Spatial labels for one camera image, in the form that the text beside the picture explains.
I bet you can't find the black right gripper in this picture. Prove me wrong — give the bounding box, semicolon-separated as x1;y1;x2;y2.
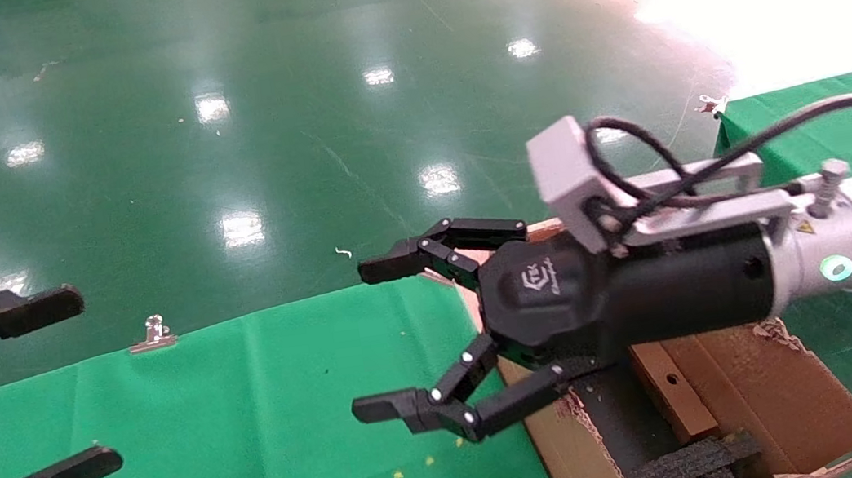
327;175;796;459

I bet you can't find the small brown cardboard box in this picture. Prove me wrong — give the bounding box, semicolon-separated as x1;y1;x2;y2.
626;333;725;451

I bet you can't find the large open cardboard carton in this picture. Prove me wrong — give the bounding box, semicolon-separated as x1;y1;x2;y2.
464;178;852;478

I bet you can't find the black foam base pad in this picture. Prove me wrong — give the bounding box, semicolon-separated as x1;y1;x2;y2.
573;356;688;478

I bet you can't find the large green tablecloth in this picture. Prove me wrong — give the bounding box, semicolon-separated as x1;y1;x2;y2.
0;255;563;478

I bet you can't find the black foam insert block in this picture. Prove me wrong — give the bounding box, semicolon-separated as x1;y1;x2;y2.
624;428;765;478

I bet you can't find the green tablecloth with yellow specks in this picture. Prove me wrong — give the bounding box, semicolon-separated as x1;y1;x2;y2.
704;64;852;352

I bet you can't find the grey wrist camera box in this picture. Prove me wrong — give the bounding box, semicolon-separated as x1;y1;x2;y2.
523;109;628;263

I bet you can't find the grey metal camera bracket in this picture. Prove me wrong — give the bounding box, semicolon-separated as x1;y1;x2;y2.
613;138;852;252

